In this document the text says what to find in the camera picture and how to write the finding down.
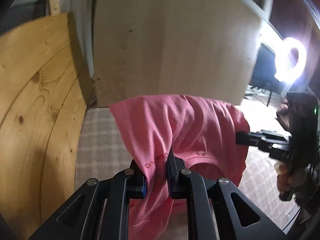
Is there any pine wood panel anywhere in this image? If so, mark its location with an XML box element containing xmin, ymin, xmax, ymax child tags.
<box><xmin>0</xmin><ymin>12</ymin><xmax>97</xmax><ymax>240</ymax></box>

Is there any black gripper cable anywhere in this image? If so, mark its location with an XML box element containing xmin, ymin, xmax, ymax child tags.
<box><xmin>282</xmin><ymin>200</ymin><xmax>303</xmax><ymax>231</ymax></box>

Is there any plaid beige blanket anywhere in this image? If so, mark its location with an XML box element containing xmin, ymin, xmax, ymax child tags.
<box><xmin>74</xmin><ymin>100</ymin><xmax>308</xmax><ymax>240</ymax></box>

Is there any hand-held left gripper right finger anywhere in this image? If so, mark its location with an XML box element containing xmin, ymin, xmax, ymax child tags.
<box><xmin>166</xmin><ymin>147</ymin><xmax>288</xmax><ymax>240</ymax></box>

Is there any ring light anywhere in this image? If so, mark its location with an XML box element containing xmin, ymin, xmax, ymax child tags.
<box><xmin>274</xmin><ymin>37</ymin><xmax>307</xmax><ymax>83</ymax></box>

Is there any black tripod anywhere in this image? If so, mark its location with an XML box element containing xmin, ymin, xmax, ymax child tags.
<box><xmin>250</xmin><ymin>79</ymin><xmax>283</xmax><ymax>107</ymax></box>

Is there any pink t-shirt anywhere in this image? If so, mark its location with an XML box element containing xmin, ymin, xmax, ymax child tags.
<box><xmin>109</xmin><ymin>94</ymin><xmax>250</xmax><ymax>240</ymax></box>

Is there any person's right hand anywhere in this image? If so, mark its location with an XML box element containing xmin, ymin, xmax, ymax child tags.
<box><xmin>274</xmin><ymin>160</ymin><xmax>297</xmax><ymax>195</ymax></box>

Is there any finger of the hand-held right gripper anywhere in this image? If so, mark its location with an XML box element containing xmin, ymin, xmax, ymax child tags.
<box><xmin>251</xmin><ymin>129</ymin><xmax>291</xmax><ymax>142</ymax></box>
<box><xmin>236</xmin><ymin>131</ymin><xmax>275</xmax><ymax>153</ymax></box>

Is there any light oak board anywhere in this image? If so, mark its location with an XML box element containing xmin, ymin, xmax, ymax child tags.
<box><xmin>92</xmin><ymin>0</ymin><xmax>268</xmax><ymax>108</ymax></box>

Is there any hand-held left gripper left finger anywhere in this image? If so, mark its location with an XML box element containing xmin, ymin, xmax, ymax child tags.
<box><xmin>29</xmin><ymin>159</ymin><xmax>148</xmax><ymax>240</ymax></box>

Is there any light wooden plank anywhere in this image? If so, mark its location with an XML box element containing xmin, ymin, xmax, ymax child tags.
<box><xmin>46</xmin><ymin>0</ymin><xmax>62</xmax><ymax>15</ymax></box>

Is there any white door trim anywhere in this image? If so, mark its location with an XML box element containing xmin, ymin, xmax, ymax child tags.
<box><xmin>66</xmin><ymin>0</ymin><xmax>98</xmax><ymax>79</ymax></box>

